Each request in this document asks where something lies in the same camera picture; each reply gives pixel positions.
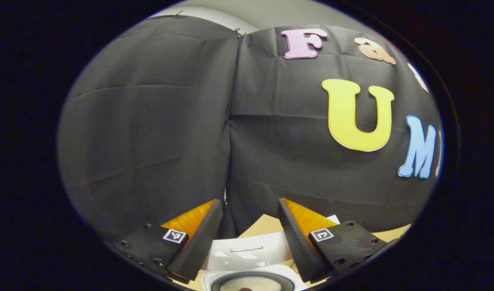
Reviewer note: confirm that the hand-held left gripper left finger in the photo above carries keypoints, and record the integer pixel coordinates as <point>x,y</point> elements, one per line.
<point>198,250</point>

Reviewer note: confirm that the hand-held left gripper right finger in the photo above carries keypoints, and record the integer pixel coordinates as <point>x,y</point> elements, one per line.
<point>297,250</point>

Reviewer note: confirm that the white rice cooker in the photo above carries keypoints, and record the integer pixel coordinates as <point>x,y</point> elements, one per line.
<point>246,254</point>

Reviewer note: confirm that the white rice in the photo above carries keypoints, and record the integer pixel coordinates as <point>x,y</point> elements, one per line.
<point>251,285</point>

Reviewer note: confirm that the black backdrop cloth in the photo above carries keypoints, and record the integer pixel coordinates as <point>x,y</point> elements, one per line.
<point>150,121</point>

